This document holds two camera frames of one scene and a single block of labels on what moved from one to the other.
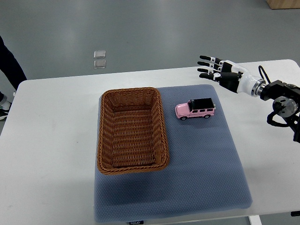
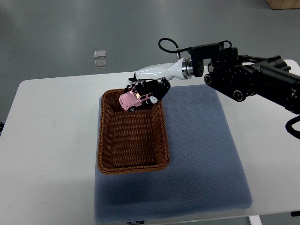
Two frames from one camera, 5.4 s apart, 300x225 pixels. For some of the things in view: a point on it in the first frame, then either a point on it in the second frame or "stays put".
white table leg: x=255 y=220 stays put
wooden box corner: x=283 y=4 stays put
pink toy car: x=196 y=108 → x=129 y=101
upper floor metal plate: x=99 y=54 stays put
